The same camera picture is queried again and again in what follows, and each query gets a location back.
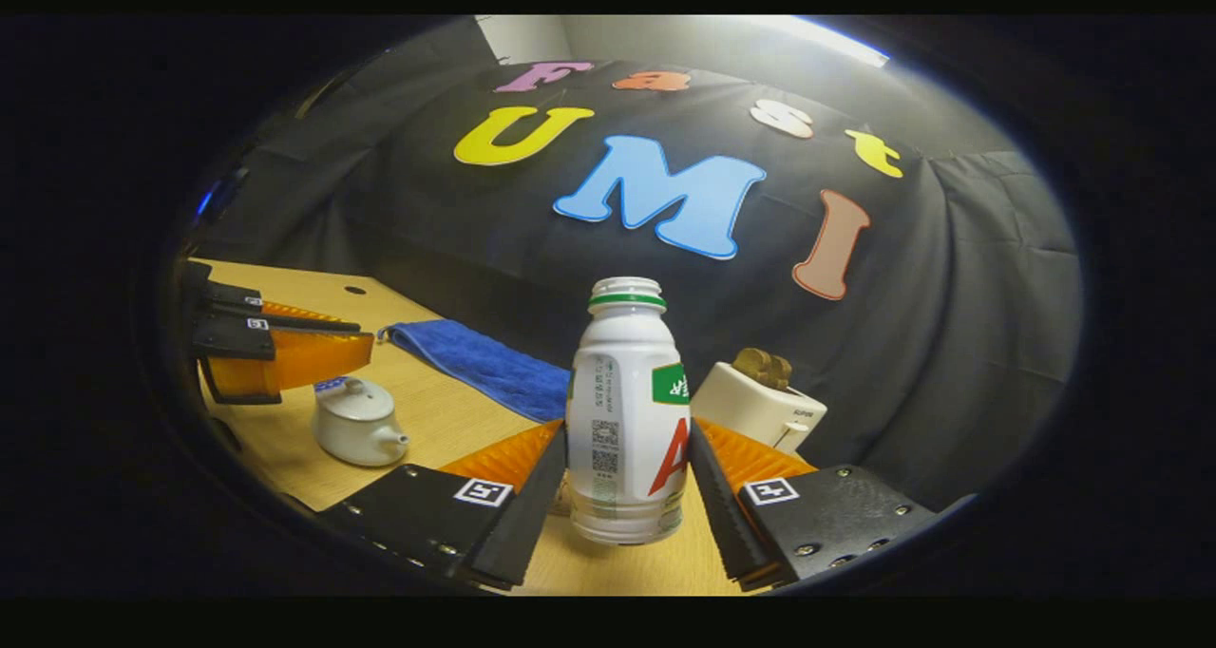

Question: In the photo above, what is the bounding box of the white ceramic teacup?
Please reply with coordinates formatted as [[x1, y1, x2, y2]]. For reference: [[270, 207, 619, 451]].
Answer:
[[313, 401, 411, 467]]

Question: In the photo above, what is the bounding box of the blue towel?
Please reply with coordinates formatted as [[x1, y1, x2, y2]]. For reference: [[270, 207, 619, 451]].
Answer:
[[378, 319, 571, 425]]

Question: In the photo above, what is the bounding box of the black backdrop cloth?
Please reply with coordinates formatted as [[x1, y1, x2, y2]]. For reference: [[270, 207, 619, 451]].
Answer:
[[185, 54, 1084, 511]]

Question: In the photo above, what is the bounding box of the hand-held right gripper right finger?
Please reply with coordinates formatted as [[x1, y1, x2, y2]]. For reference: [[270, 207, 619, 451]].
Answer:
[[686, 418, 941, 594]]

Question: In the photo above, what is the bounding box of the white plastic water bottle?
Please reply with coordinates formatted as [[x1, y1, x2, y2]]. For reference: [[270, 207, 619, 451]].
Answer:
[[566, 277, 692, 546]]

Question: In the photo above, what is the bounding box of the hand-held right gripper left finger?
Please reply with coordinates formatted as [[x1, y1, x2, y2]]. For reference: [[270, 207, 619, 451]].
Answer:
[[318, 418, 569, 592]]

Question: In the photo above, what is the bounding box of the white toaster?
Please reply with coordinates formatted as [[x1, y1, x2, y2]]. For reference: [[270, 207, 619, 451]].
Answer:
[[691, 361, 828, 456]]

